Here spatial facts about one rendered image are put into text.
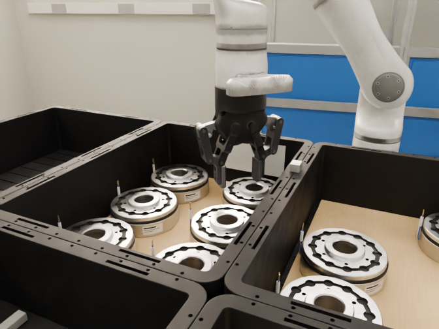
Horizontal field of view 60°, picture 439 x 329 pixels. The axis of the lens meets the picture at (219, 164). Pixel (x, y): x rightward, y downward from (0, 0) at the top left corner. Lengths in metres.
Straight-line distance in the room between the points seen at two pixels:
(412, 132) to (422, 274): 1.94
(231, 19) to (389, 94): 0.37
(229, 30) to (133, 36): 3.15
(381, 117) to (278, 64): 1.57
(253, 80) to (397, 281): 0.30
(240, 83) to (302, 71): 1.89
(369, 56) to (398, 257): 0.37
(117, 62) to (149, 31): 0.44
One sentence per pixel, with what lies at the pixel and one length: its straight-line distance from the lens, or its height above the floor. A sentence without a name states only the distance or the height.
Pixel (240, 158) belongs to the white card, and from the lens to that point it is 0.70.
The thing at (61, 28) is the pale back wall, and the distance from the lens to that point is 4.05.
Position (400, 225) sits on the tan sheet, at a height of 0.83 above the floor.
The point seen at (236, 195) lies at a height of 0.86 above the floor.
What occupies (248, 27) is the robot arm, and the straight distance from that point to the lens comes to 0.51.
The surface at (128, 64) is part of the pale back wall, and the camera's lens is 3.71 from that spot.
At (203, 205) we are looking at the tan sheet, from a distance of 0.64.
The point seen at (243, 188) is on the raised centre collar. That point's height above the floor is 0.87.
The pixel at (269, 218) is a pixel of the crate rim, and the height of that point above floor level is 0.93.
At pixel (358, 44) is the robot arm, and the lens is 0.76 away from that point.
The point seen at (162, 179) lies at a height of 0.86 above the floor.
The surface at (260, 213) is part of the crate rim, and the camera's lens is 0.42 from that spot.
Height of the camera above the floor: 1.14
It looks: 23 degrees down
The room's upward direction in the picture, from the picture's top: straight up
